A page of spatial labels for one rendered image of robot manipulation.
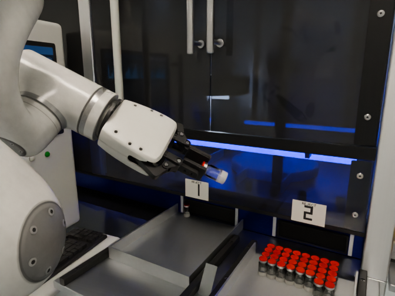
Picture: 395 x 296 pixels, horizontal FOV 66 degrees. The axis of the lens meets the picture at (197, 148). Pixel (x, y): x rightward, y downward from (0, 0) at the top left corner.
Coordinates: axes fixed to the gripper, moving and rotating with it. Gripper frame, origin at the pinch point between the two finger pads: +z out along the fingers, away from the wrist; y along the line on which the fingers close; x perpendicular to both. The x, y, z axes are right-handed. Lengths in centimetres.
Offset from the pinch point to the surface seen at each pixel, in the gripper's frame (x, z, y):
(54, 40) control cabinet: -34, -56, -48
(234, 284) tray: -31.2, 23.9, 2.4
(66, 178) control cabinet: -69, -34, -22
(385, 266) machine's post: -16, 54, -11
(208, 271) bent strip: -29.7, 16.3, 2.8
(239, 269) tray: -31.1, 24.4, -1.5
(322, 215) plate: -17.5, 37.9, -18.4
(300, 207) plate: -20.4, 33.0, -19.7
